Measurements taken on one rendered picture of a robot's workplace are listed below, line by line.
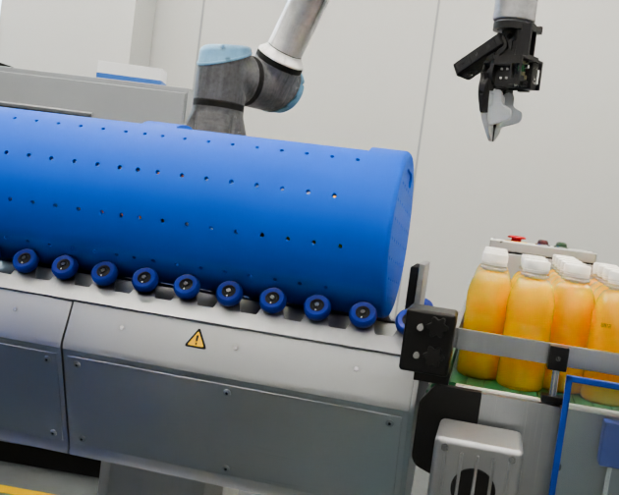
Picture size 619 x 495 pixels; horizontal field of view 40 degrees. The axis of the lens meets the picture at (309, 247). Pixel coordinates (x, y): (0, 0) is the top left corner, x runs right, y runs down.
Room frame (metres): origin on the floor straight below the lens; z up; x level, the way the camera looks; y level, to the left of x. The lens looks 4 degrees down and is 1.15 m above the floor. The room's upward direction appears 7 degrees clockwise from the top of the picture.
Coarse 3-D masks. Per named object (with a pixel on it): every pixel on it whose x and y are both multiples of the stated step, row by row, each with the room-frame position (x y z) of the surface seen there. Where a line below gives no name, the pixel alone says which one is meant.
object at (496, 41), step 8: (488, 40) 1.58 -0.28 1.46; (496, 40) 1.57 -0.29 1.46; (480, 48) 1.59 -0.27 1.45; (488, 48) 1.58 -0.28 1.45; (496, 48) 1.57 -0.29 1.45; (472, 56) 1.60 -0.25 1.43; (480, 56) 1.59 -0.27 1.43; (456, 64) 1.62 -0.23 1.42; (464, 64) 1.61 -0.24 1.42; (472, 64) 1.60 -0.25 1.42; (480, 64) 1.61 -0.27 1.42; (456, 72) 1.62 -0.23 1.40; (464, 72) 1.62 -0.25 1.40; (472, 72) 1.62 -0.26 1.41
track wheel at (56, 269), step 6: (60, 258) 1.46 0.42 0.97; (66, 258) 1.46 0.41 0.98; (72, 258) 1.46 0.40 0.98; (54, 264) 1.45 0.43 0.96; (60, 264) 1.46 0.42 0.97; (66, 264) 1.45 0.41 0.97; (72, 264) 1.45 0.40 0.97; (78, 264) 1.46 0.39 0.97; (54, 270) 1.45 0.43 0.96; (60, 270) 1.45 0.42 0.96; (66, 270) 1.44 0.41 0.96; (72, 270) 1.45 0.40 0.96; (60, 276) 1.44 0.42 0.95; (66, 276) 1.44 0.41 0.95; (72, 276) 1.45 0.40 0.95
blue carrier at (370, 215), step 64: (0, 128) 1.49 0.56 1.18; (64, 128) 1.48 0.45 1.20; (128, 128) 1.47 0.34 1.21; (0, 192) 1.44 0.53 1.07; (64, 192) 1.42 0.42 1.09; (128, 192) 1.40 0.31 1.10; (192, 192) 1.37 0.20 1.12; (256, 192) 1.36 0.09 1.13; (320, 192) 1.34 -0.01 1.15; (384, 192) 1.32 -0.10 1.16; (128, 256) 1.43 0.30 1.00; (192, 256) 1.39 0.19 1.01; (256, 256) 1.36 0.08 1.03; (320, 256) 1.33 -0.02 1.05; (384, 256) 1.31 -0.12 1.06
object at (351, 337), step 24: (0, 288) 1.47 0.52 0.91; (24, 288) 1.46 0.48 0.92; (48, 288) 1.45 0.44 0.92; (72, 288) 1.45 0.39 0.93; (96, 288) 1.44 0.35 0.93; (144, 312) 1.41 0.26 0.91; (168, 312) 1.40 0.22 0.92; (192, 312) 1.39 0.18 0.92; (216, 312) 1.39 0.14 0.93; (240, 312) 1.39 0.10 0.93; (264, 312) 1.38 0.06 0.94; (288, 336) 1.35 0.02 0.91; (312, 336) 1.35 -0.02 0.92; (336, 336) 1.34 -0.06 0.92; (360, 336) 1.34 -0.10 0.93; (384, 336) 1.34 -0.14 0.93
